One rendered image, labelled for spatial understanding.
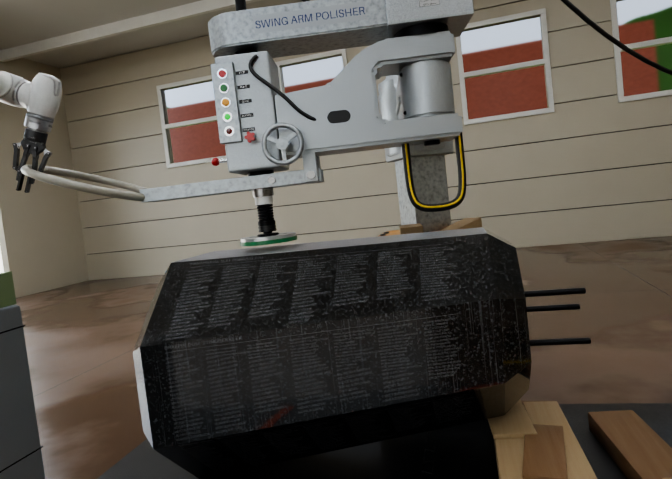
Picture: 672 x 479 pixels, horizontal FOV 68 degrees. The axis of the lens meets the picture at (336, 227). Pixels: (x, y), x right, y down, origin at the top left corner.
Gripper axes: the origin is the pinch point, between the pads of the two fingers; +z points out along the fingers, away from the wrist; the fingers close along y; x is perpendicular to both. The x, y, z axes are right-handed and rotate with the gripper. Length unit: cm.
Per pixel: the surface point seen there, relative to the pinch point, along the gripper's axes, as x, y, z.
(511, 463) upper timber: -92, 167, 31
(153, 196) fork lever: -11.5, 47.4, -8.3
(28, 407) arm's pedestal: -68, 37, 50
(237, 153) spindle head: -24, 73, -32
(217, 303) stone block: -46, 79, 17
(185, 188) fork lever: -14, 58, -15
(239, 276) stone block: -40, 84, 8
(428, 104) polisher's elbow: -38, 133, -68
